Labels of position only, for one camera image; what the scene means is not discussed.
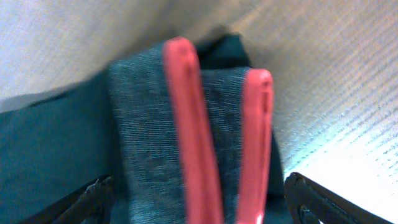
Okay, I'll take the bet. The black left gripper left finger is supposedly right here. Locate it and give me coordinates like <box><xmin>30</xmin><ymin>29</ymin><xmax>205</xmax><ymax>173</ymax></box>
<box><xmin>18</xmin><ymin>175</ymin><xmax>114</xmax><ymax>224</ymax></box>

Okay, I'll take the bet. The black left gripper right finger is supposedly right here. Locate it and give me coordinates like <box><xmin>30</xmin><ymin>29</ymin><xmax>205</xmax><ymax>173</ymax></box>
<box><xmin>284</xmin><ymin>172</ymin><xmax>391</xmax><ymax>224</ymax></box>

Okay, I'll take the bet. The black leggings red waistband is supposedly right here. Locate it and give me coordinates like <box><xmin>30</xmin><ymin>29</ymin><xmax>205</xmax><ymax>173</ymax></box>
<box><xmin>1</xmin><ymin>34</ymin><xmax>293</xmax><ymax>223</ymax></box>

